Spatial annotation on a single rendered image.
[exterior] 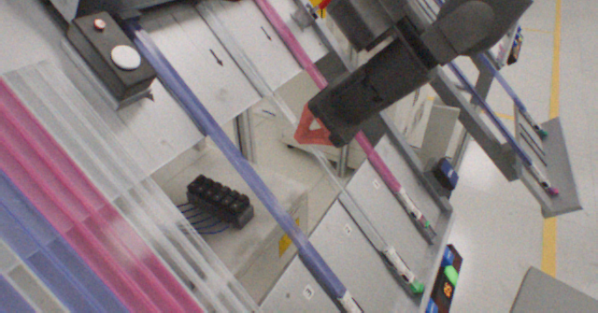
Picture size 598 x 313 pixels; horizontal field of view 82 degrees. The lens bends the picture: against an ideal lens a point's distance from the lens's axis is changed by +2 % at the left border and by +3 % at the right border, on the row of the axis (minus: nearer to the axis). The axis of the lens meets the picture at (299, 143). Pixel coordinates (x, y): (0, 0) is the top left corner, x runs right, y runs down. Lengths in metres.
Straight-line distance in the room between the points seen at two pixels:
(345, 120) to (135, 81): 0.22
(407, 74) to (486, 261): 1.36
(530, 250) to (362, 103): 1.47
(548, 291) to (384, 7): 0.65
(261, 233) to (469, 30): 0.58
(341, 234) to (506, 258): 1.27
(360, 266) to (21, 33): 0.46
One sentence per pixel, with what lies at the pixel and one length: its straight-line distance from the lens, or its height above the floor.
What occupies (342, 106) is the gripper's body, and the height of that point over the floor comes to 1.02.
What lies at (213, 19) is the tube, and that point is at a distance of 0.49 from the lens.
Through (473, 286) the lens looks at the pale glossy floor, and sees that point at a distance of 1.57.
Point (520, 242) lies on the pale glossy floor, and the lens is 1.80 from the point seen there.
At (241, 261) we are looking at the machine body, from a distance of 0.73.
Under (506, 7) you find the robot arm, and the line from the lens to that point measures 0.35.
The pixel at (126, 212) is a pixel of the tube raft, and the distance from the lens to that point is 0.35.
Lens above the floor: 1.21
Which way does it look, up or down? 36 degrees down
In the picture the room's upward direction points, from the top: straight up
